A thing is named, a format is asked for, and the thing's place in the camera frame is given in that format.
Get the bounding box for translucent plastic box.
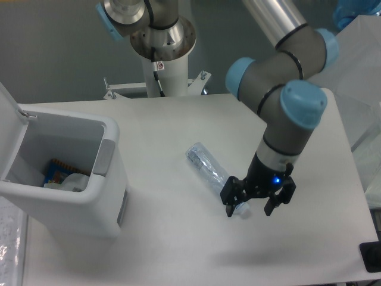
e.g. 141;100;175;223
312;15;380;192

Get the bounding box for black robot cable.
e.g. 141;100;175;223
150;46;166;98

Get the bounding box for black device at edge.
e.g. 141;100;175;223
359;241;380;273

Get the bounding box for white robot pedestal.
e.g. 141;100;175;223
141;47;193;86

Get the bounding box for white pedestal foot bracket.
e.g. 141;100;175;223
104;70;211;100

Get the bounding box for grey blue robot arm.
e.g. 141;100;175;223
96;1;339;216

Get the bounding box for white trash can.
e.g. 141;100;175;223
1;88;127;237

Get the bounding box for crushed clear plastic bottle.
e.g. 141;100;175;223
185;142;250;219

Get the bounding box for blue orange snack packet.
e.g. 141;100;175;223
43;158;88;184

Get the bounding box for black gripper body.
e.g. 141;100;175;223
244;154;286;201

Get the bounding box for white plastic wrapper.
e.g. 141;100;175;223
43;173;89;192

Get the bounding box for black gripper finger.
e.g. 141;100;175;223
220;176;249;217
264;163;296;216

